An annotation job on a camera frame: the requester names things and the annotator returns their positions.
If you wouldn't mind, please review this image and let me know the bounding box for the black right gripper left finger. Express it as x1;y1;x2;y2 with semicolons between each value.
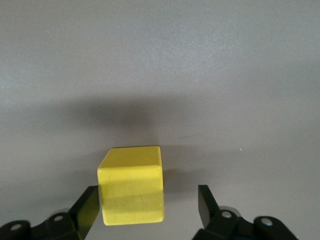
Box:
0;185;101;240

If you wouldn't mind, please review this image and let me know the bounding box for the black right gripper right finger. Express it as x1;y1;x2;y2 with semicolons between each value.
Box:
193;184;298;240

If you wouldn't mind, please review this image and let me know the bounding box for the yellow wooden block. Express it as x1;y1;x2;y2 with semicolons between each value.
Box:
96;145;166;227

